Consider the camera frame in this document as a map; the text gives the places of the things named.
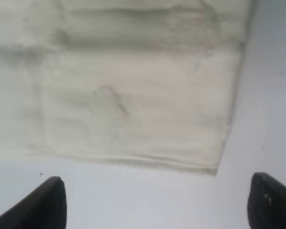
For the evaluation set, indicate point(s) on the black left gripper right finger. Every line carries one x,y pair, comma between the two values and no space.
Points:
266,206

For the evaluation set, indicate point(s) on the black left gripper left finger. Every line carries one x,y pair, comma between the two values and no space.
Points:
44,208

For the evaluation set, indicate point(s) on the cream white towel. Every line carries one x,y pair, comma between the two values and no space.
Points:
148,83

